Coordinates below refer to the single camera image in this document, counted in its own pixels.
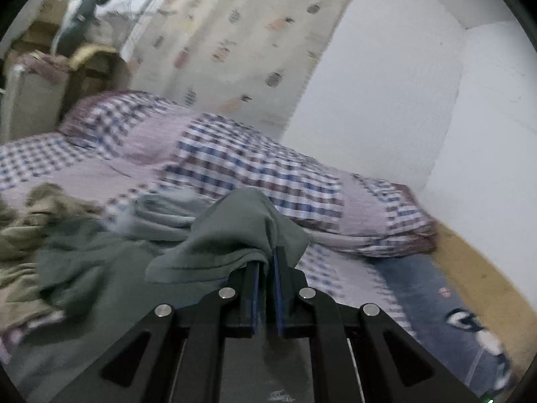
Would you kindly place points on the grey-green garment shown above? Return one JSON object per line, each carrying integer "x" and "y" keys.
{"x": 105, "y": 283}

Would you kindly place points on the beige garment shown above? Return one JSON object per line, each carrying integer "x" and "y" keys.
{"x": 22, "y": 234}

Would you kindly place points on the blue patterned blanket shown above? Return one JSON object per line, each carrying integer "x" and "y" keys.
{"x": 445, "y": 326}

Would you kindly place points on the brown cardboard box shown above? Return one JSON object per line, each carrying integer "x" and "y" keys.
{"x": 42, "y": 29}

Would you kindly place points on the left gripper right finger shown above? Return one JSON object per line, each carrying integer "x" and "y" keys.
{"x": 357, "y": 354}

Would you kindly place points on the checked purple rolled quilt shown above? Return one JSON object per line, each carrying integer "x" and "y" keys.
{"x": 214, "y": 155}

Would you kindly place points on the checked purple bed sheet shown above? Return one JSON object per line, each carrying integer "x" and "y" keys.
{"x": 90, "y": 179}

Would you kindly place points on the pineapple print curtain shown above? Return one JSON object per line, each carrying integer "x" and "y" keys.
{"x": 249, "y": 60}

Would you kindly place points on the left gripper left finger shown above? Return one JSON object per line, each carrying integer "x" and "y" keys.
{"x": 174, "y": 354}

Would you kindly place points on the green white plush toy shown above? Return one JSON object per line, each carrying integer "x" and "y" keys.
{"x": 74, "y": 27}

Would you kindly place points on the light grey hooded garment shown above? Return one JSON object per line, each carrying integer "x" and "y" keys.
{"x": 165, "y": 217}

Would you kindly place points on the black metal rack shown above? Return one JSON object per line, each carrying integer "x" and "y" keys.
{"x": 128, "y": 19}

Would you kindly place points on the wooden bed frame edge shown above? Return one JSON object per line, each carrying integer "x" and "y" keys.
{"x": 495, "y": 300}

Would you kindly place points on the white suitcase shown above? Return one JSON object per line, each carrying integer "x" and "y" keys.
{"x": 34, "y": 93}

